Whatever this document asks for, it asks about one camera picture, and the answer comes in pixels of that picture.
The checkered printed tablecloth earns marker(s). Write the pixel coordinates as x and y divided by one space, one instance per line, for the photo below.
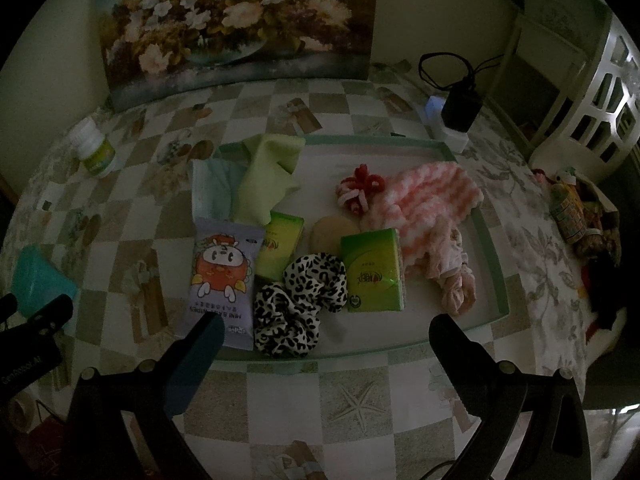
280 410

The green tissue pack white label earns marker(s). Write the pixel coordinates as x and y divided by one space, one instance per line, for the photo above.
280 245

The floral painting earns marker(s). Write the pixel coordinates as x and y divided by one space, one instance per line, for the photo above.
235 25

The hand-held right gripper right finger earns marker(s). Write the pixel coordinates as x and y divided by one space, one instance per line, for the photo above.
456 362

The small white device blue light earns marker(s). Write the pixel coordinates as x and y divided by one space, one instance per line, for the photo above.
434 110

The light green cloth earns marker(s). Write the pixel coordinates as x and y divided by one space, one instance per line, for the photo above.
267 175

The beige round puff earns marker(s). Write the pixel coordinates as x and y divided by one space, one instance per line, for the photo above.
330 235

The pink satin scrunchie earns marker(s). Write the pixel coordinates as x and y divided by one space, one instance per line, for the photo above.
452 300

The black power adapter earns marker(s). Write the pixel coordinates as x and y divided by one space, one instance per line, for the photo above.
460 107

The white power strip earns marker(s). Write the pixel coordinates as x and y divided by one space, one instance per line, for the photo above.
452 140

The colourful printed bag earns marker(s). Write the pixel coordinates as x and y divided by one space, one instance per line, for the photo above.
570 210

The teal plastic container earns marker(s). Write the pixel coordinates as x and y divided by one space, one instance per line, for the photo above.
40 280

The white plastic lattice chair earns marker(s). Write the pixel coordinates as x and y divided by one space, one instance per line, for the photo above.
600 115

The leopard print scrunchie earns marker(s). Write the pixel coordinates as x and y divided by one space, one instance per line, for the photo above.
330 270
270 330

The cartoon wet wipes packet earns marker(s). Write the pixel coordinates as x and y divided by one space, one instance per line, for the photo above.
220 280

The white tray with green rim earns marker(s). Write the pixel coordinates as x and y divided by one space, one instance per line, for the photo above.
380 327

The red white scrunchie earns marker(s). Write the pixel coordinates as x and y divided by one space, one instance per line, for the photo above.
357 195

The beige tape roll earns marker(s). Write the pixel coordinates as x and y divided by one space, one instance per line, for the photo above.
22 412

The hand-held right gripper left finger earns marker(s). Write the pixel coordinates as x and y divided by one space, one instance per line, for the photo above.
192 367

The light blue face mask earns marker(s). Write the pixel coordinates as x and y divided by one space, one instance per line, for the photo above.
212 190

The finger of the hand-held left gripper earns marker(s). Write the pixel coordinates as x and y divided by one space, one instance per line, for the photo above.
47 315
6 306

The white bottle with green label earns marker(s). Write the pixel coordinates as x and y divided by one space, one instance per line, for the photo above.
97 155

